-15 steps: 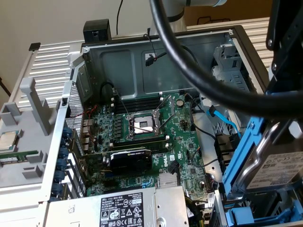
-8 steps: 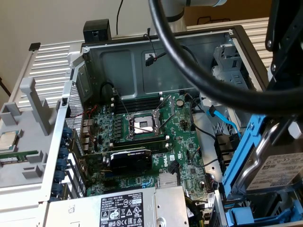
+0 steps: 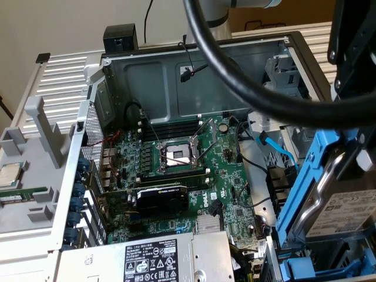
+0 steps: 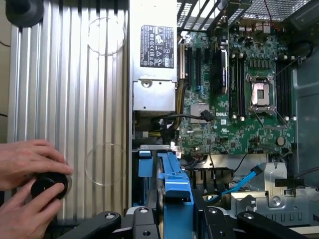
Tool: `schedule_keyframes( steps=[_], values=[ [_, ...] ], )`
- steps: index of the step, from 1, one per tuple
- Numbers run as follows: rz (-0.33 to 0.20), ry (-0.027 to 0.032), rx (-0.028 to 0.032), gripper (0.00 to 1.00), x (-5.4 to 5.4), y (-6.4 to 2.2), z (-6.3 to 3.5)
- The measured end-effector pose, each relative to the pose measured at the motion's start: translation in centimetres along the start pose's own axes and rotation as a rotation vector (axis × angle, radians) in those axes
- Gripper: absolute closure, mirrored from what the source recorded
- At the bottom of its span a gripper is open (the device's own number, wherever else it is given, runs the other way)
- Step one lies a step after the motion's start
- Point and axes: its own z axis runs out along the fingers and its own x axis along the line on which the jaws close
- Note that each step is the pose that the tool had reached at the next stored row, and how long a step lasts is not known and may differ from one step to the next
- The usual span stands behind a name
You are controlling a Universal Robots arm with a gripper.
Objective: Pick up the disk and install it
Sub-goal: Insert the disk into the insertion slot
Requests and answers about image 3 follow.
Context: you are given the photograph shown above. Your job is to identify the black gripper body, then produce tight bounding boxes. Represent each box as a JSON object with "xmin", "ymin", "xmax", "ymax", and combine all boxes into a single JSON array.
[{"xmin": 327, "ymin": 0, "xmax": 376, "ymax": 102}]

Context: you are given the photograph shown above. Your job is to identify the hard disk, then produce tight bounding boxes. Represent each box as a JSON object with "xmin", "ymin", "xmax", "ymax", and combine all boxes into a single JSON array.
[{"xmin": 275, "ymin": 128, "xmax": 376, "ymax": 250}]

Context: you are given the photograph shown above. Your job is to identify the blue plastic disk carrier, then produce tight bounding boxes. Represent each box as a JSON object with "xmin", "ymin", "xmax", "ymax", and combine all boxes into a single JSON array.
[{"xmin": 278, "ymin": 240, "xmax": 371, "ymax": 278}]

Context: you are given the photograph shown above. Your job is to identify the brown cardboard box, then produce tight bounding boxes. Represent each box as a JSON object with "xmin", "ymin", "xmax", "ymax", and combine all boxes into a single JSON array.
[{"xmin": 229, "ymin": 0, "xmax": 335, "ymax": 33}]

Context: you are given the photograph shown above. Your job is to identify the silver drive cage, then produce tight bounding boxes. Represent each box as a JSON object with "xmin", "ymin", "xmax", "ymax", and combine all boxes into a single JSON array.
[{"xmin": 247, "ymin": 54, "xmax": 333, "ymax": 161}]

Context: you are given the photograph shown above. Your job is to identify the blue drive caddies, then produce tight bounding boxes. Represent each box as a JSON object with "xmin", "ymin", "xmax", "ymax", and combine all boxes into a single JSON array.
[{"xmin": 266, "ymin": 234, "xmax": 376, "ymax": 282}]

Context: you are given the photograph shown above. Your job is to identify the green motherboard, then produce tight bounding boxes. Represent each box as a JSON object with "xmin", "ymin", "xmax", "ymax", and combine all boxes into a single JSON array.
[{"xmin": 101, "ymin": 113, "xmax": 259, "ymax": 245}]

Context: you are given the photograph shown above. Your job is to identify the black RAM slot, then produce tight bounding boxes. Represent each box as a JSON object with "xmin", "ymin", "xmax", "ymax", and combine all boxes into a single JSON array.
[
  {"xmin": 140, "ymin": 175, "xmax": 210, "ymax": 187},
  {"xmin": 145, "ymin": 123, "xmax": 203, "ymax": 132},
  {"xmin": 144, "ymin": 126, "xmax": 202, "ymax": 136},
  {"xmin": 138, "ymin": 172, "xmax": 210, "ymax": 184},
  {"xmin": 143, "ymin": 130, "xmax": 200, "ymax": 140},
  {"xmin": 184, "ymin": 179, "xmax": 211, "ymax": 191},
  {"xmin": 137, "ymin": 167, "xmax": 210, "ymax": 180},
  {"xmin": 145, "ymin": 119, "xmax": 203, "ymax": 129}
]

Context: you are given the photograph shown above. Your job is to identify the silver chipset heat sink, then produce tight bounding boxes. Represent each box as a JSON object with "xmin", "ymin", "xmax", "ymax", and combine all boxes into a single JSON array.
[{"xmin": 196, "ymin": 216, "xmax": 221, "ymax": 235}]

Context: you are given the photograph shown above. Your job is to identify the metal locking lever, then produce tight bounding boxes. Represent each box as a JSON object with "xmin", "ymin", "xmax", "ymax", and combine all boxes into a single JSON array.
[
  {"xmin": 163, "ymin": 155, "xmax": 194, "ymax": 167},
  {"xmin": 140, "ymin": 109, "xmax": 162, "ymax": 147}
]

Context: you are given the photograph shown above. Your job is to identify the CPU socket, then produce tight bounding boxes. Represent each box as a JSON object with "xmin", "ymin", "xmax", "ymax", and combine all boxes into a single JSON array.
[{"xmin": 155, "ymin": 137, "xmax": 206, "ymax": 176}]

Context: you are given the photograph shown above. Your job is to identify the black graphics card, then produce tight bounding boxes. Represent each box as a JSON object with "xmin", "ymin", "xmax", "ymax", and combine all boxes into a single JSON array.
[{"xmin": 98, "ymin": 183, "xmax": 190, "ymax": 220}]

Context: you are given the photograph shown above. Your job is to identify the open PC case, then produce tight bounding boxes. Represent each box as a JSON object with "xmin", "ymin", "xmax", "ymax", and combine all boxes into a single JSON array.
[{"xmin": 46, "ymin": 31, "xmax": 376, "ymax": 282}]

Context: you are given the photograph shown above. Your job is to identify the black box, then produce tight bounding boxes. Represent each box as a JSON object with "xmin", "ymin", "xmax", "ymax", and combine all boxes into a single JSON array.
[{"xmin": 102, "ymin": 23, "xmax": 139, "ymax": 54}]

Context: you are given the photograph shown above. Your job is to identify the silver power supply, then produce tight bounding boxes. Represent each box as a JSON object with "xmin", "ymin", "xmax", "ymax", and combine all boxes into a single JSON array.
[{"xmin": 57, "ymin": 230, "xmax": 236, "ymax": 282}]

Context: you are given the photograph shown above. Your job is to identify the grey parts rack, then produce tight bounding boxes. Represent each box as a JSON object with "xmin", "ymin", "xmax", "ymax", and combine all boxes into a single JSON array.
[{"xmin": 0, "ymin": 95, "xmax": 76, "ymax": 236}]

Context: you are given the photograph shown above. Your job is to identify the green RAM stick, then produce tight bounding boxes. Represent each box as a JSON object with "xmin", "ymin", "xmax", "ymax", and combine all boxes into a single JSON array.
[{"xmin": 0, "ymin": 186, "xmax": 49, "ymax": 206}]

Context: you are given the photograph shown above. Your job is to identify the silver CPU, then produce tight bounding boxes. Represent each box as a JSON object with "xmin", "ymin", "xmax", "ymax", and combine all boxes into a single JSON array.
[{"xmin": 0, "ymin": 160, "xmax": 25, "ymax": 189}]

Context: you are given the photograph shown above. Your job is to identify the blue SATA wire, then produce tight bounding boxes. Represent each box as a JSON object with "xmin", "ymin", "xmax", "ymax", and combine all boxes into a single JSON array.
[{"xmin": 256, "ymin": 131, "xmax": 300, "ymax": 173}]

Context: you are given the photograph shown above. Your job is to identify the thin grey wire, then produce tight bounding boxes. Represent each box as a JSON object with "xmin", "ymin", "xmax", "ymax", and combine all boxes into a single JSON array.
[{"xmin": 237, "ymin": 182, "xmax": 273, "ymax": 209}]

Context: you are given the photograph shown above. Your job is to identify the thick black camera cable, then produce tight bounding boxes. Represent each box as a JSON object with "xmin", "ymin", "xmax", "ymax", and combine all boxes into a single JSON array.
[{"xmin": 182, "ymin": 0, "xmax": 376, "ymax": 129}]

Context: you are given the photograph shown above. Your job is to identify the black flat connector wire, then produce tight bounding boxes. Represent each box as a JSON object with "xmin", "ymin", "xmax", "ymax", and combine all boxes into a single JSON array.
[{"xmin": 209, "ymin": 199, "xmax": 223, "ymax": 234}]

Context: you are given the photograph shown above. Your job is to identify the power supply cable bundle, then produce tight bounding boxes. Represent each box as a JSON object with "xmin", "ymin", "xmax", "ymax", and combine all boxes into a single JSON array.
[{"xmin": 229, "ymin": 240, "xmax": 267, "ymax": 282}]

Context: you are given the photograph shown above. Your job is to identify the thin black tie wire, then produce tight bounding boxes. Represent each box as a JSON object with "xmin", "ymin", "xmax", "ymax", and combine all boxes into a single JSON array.
[{"xmin": 177, "ymin": 41, "xmax": 195, "ymax": 76}]

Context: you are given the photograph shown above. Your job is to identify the black wire with connector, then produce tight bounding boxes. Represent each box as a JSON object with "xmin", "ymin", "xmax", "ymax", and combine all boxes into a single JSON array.
[{"xmin": 179, "ymin": 65, "xmax": 210, "ymax": 84}]

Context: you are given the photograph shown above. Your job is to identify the thin black hanging cable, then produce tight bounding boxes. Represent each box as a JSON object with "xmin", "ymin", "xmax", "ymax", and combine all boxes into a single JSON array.
[{"xmin": 143, "ymin": 0, "xmax": 154, "ymax": 45}]

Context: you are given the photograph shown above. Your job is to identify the black looped wire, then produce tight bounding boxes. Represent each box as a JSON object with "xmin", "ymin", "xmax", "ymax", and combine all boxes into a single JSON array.
[{"xmin": 125, "ymin": 101, "xmax": 147, "ymax": 119}]

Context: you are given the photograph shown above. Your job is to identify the thin red wire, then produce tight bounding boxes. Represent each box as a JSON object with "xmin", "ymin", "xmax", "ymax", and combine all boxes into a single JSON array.
[{"xmin": 86, "ymin": 130, "xmax": 122, "ymax": 179}]

